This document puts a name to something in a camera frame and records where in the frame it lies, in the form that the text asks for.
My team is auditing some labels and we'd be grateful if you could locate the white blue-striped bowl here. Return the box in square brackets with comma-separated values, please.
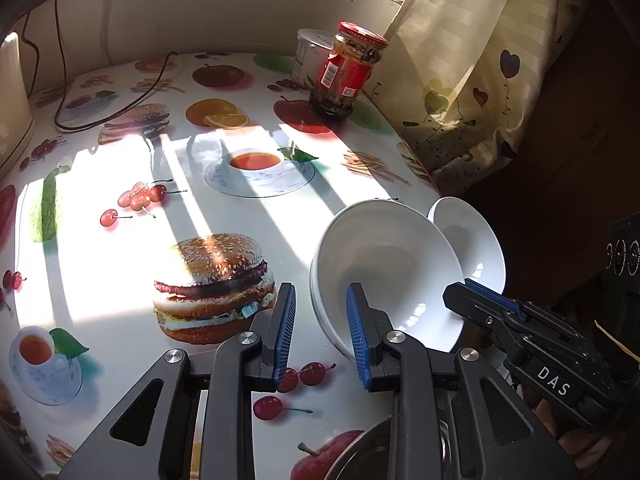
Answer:
[427, 196, 507, 296]
[309, 199, 467, 366]

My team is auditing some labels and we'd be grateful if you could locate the stainless steel bowl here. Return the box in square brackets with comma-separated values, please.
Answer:
[322, 400, 456, 480]

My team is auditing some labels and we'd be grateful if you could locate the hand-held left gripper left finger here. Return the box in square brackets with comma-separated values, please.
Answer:
[57, 282, 297, 480]

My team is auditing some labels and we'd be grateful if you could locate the black power cable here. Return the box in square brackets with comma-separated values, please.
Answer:
[22, 0, 176, 132]

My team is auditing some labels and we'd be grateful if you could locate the glass jar red label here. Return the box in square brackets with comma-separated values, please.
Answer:
[308, 21, 390, 122]

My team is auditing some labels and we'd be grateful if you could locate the cream heart print curtain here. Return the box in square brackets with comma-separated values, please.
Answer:
[362, 0, 596, 196]

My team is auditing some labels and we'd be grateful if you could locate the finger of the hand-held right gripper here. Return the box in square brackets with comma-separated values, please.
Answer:
[443, 281, 511, 333]
[465, 279, 531, 322]

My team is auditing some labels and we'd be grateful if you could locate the food print tablecloth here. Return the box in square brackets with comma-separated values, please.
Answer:
[0, 50, 443, 480]

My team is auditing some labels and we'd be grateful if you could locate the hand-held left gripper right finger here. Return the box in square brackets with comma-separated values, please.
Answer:
[346, 282, 581, 480]

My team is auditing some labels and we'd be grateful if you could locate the person's right hand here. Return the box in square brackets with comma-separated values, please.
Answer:
[535, 395, 613, 468]

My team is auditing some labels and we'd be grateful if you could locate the white electric kettle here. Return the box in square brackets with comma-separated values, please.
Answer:
[0, 31, 37, 181]

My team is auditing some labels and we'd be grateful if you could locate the translucent plastic container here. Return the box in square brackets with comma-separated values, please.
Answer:
[296, 28, 337, 87]

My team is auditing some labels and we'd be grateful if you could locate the brown wooden cabinet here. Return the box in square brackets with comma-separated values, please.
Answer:
[440, 0, 640, 321]

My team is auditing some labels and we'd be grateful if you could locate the white wall cable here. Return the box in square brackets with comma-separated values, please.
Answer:
[101, 0, 116, 63]

